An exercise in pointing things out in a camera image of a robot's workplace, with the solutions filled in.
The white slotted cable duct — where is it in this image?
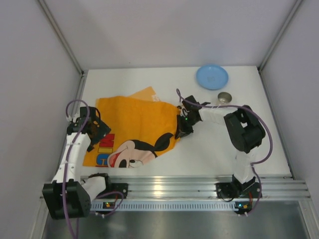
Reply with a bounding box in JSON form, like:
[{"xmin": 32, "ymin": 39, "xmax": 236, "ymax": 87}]
[{"xmin": 91, "ymin": 201, "xmax": 251, "ymax": 212}]

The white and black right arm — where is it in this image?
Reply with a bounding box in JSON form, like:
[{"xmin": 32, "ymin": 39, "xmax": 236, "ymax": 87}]
[{"xmin": 175, "ymin": 95, "xmax": 266, "ymax": 198}]

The aluminium corner post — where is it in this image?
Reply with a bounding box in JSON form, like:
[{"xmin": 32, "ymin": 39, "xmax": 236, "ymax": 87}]
[
  {"xmin": 36, "ymin": 0, "xmax": 84, "ymax": 75},
  {"xmin": 257, "ymin": 0, "xmax": 305, "ymax": 73}
]

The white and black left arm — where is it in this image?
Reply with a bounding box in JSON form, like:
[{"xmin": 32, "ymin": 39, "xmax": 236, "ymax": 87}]
[{"xmin": 42, "ymin": 107, "xmax": 111, "ymax": 220}]

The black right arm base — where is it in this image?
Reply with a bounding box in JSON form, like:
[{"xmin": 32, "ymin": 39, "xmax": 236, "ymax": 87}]
[{"xmin": 216, "ymin": 175, "xmax": 261, "ymax": 202}]

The aluminium corner post left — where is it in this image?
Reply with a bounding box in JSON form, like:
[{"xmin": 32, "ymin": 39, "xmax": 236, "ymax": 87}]
[{"xmin": 36, "ymin": 0, "xmax": 84, "ymax": 75}]

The blue plastic plate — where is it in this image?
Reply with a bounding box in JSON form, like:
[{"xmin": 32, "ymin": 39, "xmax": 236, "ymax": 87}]
[{"xmin": 195, "ymin": 64, "xmax": 229, "ymax": 90}]

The aluminium corner post right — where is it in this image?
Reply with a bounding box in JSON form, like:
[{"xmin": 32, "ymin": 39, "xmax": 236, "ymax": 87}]
[{"xmin": 257, "ymin": 0, "xmax": 305, "ymax": 73}]

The steel cup with brown base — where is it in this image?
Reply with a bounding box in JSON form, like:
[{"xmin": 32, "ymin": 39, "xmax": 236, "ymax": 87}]
[{"xmin": 217, "ymin": 92, "xmax": 232, "ymax": 104}]

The orange Mickey Mouse placemat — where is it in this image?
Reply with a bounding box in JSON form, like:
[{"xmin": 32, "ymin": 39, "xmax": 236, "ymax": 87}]
[{"xmin": 83, "ymin": 93, "xmax": 180, "ymax": 168}]

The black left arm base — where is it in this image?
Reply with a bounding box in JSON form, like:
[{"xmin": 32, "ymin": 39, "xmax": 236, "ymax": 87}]
[{"xmin": 85, "ymin": 173, "xmax": 128, "ymax": 200}]

